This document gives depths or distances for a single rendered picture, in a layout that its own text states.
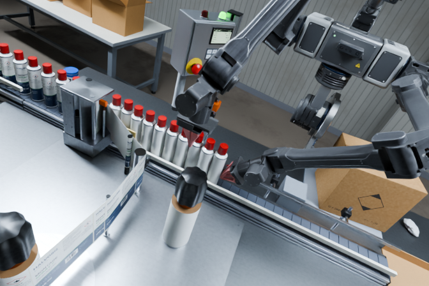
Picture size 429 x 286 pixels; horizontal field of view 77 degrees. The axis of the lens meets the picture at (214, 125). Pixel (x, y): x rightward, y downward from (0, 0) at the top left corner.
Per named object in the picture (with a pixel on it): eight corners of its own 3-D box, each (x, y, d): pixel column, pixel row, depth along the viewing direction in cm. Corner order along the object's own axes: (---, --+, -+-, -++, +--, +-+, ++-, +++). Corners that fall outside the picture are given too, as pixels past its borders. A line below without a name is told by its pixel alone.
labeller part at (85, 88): (59, 88, 93) (59, 85, 92) (83, 77, 101) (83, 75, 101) (92, 103, 90) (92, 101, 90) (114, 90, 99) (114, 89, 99)
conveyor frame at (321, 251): (23, 110, 123) (21, 101, 120) (43, 99, 132) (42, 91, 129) (383, 288, 98) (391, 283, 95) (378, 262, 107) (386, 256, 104)
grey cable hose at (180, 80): (169, 108, 110) (178, 62, 98) (173, 105, 113) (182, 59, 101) (177, 112, 110) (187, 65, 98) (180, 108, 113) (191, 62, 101)
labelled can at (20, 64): (25, 88, 128) (18, 47, 116) (34, 92, 127) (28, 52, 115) (15, 92, 123) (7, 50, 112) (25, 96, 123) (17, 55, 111)
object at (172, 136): (158, 161, 112) (165, 122, 101) (164, 154, 117) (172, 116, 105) (169, 166, 112) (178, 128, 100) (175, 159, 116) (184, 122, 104)
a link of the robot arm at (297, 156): (423, 166, 64) (408, 127, 62) (417, 181, 61) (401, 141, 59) (282, 167, 99) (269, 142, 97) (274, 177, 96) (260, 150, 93)
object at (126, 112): (116, 140, 116) (119, 101, 104) (124, 134, 120) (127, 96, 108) (126, 145, 115) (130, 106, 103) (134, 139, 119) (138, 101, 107)
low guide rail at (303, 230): (133, 150, 112) (134, 147, 110) (135, 149, 113) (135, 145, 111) (394, 278, 95) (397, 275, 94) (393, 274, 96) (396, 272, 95)
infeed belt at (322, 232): (25, 106, 123) (24, 99, 121) (41, 99, 130) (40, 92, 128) (383, 283, 99) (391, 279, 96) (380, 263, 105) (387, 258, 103)
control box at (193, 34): (169, 63, 95) (179, 7, 84) (208, 62, 105) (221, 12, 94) (182, 77, 89) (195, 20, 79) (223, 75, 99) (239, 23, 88)
